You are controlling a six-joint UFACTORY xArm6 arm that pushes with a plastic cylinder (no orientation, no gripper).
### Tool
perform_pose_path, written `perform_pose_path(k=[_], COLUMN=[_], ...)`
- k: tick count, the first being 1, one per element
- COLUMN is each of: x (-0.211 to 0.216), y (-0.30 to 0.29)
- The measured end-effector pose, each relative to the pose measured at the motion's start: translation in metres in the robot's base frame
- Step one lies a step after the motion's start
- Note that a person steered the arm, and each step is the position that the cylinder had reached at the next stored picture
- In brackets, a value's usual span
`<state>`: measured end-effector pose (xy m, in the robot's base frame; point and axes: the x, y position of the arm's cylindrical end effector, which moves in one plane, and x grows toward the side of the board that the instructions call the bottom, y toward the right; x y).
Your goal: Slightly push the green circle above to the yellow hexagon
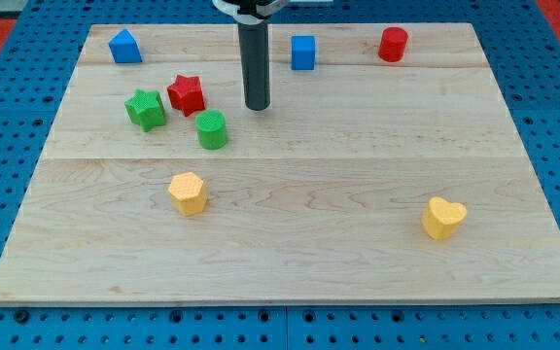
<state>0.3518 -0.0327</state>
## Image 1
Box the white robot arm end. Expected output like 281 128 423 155
212 0 290 25

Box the yellow hexagon block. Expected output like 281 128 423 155
168 172 208 216

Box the green cylinder block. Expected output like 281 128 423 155
195 110 228 150

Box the wooden board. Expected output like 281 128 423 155
0 23 560 307

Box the red star block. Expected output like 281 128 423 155
166 75 206 117

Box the blue cube block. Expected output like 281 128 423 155
291 35 316 71

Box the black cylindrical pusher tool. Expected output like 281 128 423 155
237 21 270 111

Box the green star block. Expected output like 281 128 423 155
124 89 166 132

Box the yellow heart block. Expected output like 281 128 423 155
421 196 468 240

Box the red cylinder block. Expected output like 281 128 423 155
378 26 409 62

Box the blue triangle block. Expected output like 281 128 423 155
108 29 143 64

